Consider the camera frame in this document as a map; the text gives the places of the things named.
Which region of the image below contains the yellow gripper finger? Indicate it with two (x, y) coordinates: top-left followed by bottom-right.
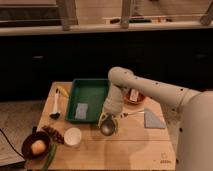
(113, 116), (119, 129)
(99, 113), (106, 123)

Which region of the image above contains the dark metal cup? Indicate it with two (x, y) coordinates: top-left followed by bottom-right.
(100, 120), (115, 136)

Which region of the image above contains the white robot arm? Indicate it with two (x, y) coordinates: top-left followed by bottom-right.
(98, 67), (213, 171)

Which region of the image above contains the grey sponge in tray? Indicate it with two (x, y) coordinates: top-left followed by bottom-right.
(75, 103), (88, 119)

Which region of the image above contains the green plastic tray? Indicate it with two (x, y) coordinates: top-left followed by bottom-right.
(66, 78), (109, 124)

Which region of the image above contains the metal fork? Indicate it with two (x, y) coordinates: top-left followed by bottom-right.
(120, 111), (145, 118)

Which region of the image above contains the white box in bowl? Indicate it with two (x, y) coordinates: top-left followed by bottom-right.
(130, 89), (139, 102)

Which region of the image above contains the orange bowl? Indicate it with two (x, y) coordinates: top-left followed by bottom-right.
(124, 89), (145, 105)

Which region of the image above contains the grey folded cloth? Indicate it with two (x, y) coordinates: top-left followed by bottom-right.
(144, 108), (166, 129)

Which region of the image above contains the white cup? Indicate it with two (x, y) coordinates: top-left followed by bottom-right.
(64, 128), (82, 147)

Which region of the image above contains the yellow banana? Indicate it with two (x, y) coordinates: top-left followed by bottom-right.
(56, 86), (69, 98)

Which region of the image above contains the green onion stalk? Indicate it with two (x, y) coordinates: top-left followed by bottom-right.
(41, 143), (57, 171)

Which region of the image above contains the yellow potato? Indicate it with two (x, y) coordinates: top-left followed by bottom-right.
(31, 140), (46, 155)

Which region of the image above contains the dark brown bowl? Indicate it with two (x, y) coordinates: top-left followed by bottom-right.
(21, 131), (50, 160)

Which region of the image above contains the black cable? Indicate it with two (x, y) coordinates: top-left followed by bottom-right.
(0, 128), (26, 162)

